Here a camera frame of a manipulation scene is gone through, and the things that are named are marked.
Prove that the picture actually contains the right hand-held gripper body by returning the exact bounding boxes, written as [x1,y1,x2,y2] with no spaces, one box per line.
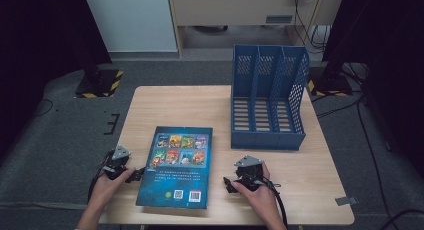
[234,155,268,193]

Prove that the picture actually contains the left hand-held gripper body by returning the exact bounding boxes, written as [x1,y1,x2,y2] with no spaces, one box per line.
[99,144,136,182]

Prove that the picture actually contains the blue plastic file rack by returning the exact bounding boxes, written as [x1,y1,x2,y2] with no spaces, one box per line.
[230,44,310,151]

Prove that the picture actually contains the dark blue picture book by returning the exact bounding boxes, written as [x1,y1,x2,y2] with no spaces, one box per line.
[135,125,214,210]

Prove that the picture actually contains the person's left hand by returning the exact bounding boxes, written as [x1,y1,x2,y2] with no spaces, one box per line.
[91,168,135,207]

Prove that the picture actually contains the person's right hand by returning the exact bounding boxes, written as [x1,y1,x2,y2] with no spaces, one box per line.
[231,161,279,216]

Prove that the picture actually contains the black tape floor mark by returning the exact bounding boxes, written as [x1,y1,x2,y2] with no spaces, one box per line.
[103,113,121,136]

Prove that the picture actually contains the black stand with striped base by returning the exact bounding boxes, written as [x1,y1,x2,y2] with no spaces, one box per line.
[306,61,354,98]
[74,56,124,99]

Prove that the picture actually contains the grey tape piece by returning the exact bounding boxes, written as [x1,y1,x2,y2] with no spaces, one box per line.
[334,196,359,207]

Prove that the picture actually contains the white cabinet panel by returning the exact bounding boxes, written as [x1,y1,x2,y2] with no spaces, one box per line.
[82,0,178,53]

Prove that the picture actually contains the black curtain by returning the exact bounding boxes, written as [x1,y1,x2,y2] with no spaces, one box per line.
[321,0,424,178]
[0,0,113,158]

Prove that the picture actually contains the grey label on desk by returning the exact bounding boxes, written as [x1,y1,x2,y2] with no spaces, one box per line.
[265,14,294,25]

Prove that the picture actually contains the beige wooden desk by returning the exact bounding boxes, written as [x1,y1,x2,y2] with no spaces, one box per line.
[166,0,344,59]

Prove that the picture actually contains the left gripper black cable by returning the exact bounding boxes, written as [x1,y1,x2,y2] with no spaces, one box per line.
[87,150,115,202]

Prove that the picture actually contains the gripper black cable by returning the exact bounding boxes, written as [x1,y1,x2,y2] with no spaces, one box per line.
[261,178,289,228]
[87,150,115,202]

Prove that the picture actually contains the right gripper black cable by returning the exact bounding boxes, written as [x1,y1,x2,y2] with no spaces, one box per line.
[261,178,289,228]

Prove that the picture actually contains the thin black floor cable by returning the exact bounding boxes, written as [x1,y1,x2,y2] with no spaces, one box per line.
[31,98,54,118]

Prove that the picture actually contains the short black floor cable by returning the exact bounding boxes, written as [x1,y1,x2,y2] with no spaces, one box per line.
[316,99,362,119]

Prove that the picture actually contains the long black floor cable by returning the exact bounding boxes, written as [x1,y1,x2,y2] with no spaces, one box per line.
[356,98,392,230]

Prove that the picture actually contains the hanging black cables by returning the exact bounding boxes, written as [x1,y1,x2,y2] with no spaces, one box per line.
[292,0,332,54]

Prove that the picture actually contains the curved black floor cable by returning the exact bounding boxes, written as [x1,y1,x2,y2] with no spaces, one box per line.
[379,208,424,230]

